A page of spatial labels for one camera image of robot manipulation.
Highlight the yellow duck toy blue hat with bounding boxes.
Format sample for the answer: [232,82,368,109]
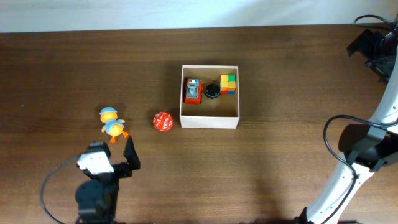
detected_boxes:
[99,107,129,144]

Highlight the red ball white letters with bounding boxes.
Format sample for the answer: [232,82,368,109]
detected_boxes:
[153,111,174,132]

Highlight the red toy car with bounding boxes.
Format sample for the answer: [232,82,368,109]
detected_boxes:
[184,78,203,105]

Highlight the small black round tin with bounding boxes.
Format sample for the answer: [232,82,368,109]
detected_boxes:
[205,83,220,99]

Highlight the multicoloured puzzle cube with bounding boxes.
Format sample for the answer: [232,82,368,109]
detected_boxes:
[220,74,236,95]

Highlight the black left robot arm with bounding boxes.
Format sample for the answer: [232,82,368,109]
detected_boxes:
[75,136,141,224]

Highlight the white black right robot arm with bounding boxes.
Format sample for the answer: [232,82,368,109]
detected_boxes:
[293,67,397,223]

